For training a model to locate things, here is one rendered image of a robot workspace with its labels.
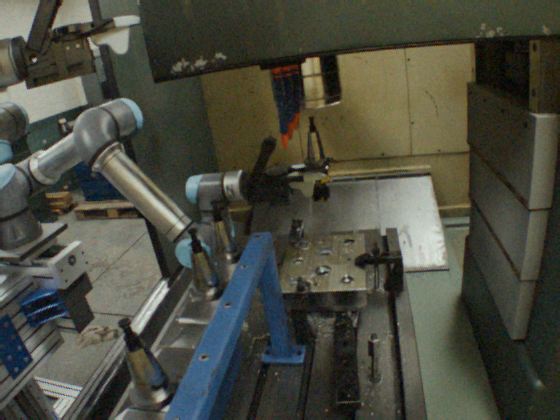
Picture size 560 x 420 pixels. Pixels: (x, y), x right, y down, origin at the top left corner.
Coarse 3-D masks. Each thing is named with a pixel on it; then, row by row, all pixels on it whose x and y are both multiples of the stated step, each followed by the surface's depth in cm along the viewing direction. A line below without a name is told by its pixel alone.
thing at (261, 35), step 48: (144, 0) 56; (192, 0) 55; (240, 0) 55; (288, 0) 54; (336, 0) 52; (384, 0) 51; (432, 0) 50; (480, 0) 49; (528, 0) 47; (192, 48) 59; (240, 48) 58; (288, 48) 56; (336, 48) 56; (384, 48) 55
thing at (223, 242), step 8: (216, 224) 72; (224, 224) 72; (216, 232) 72; (224, 232) 73; (216, 240) 73; (224, 240) 73; (232, 240) 74; (216, 248) 73; (224, 248) 73; (232, 248) 74; (216, 256) 74; (224, 256) 73
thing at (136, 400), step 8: (168, 376) 47; (176, 384) 47; (168, 392) 45; (136, 400) 44; (144, 400) 44; (152, 400) 44; (160, 400) 44; (168, 400) 44; (144, 408) 44; (152, 408) 44; (160, 408) 44
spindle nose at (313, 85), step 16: (304, 64) 80; (320, 64) 81; (336, 64) 84; (272, 80) 87; (304, 80) 82; (320, 80) 82; (336, 80) 84; (304, 96) 83; (320, 96) 83; (336, 96) 86
